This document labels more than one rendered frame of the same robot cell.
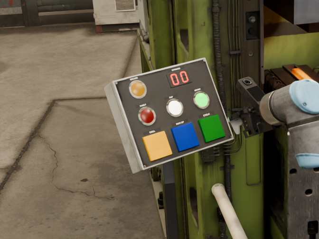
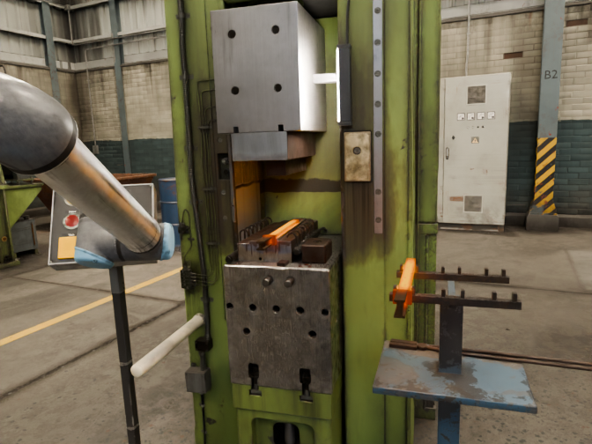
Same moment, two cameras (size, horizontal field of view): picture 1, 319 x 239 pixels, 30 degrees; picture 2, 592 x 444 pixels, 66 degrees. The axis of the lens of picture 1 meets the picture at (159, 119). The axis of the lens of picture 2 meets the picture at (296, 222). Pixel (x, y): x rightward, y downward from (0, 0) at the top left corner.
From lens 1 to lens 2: 138 cm
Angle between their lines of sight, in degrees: 23
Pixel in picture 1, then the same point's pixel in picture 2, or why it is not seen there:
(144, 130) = (64, 232)
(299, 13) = (236, 151)
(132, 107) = (61, 211)
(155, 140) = (69, 242)
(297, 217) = (237, 356)
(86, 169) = not seen: hidden behind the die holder
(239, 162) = (218, 296)
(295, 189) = (233, 325)
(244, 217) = (225, 353)
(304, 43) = (322, 201)
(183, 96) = not seen: hidden behind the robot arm
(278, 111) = not seen: hidden behind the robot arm
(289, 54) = (308, 210)
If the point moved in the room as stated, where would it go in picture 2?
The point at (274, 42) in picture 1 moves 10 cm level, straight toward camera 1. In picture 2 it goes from (294, 197) to (282, 201)
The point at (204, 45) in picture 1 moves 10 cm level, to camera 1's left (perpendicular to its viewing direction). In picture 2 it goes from (183, 181) to (162, 181)
